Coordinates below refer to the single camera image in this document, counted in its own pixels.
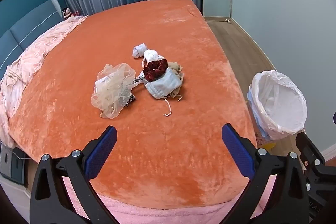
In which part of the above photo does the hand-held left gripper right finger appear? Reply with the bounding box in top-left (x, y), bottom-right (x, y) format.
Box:
top-left (221, 123), bottom-right (310, 224)

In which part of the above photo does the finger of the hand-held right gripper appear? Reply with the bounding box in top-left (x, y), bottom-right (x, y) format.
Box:
top-left (295, 132), bottom-right (328, 170)

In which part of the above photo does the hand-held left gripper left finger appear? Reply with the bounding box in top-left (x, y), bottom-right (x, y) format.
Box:
top-left (29, 126), bottom-right (118, 224)

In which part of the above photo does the pale plastic trash bin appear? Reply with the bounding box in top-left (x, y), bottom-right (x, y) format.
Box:
top-left (247, 84), bottom-right (275, 142)

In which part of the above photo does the bin with white liner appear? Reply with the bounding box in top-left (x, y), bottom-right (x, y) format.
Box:
top-left (249, 70), bottom-right (308, 141)

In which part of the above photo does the beige tulle scrunchie with tag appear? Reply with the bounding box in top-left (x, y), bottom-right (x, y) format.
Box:
top-left (91, 63), bottom-right (136, 119)

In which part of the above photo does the beige cloth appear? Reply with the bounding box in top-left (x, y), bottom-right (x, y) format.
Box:
top-left (167, 62), bottom-right (185, 102)

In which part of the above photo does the small white cloth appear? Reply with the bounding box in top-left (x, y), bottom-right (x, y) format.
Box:
top-left (132, 43), bottom-right (148, 59)

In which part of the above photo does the yellow plastic object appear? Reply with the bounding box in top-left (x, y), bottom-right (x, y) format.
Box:
top-left (259, 141), bottom-right (276, 150)

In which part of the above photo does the orange fleece blanket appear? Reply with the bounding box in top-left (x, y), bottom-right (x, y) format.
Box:
top-left (8, 0), bottom-right (259, 207)

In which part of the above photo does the leopard print scrunchie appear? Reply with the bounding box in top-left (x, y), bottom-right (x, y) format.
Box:
top-left (122, 74), bottom-right (146, 108)

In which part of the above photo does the pink fleece bed sheet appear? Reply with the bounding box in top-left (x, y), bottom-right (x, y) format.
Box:
top-left (62, 175), bottom-right (276, 224)

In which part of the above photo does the grey nightstand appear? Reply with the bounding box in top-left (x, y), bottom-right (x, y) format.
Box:
top-left (0, 143), bottom-right (29, 185)

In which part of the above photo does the light blue face mask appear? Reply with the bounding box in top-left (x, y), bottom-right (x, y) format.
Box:
top-left (144, 68), bottom-right (183, 117)

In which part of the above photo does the dark red velvet scrunchie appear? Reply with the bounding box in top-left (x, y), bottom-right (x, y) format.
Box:
top-left (145, 59), bottom-right (168, 82)

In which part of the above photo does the white face mask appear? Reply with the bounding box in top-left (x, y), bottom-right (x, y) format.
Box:
top-left (142, 49), bottom-right (165, 68)

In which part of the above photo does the pink floral quilt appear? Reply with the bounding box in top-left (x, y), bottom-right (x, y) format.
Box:
top-left (0, 15), bottom-right (88, 148)

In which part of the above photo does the small plush toy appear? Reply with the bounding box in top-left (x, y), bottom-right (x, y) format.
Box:
top-left (62, 7), bottom-right (79, 20)

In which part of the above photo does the blue padded headboard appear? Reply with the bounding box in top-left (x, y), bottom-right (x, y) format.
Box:
top-left (0, 0), bottom-right (65, 80)

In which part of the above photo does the white cable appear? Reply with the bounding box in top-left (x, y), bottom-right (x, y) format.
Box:
top-left (12, 148), bottom-right (30, 161)

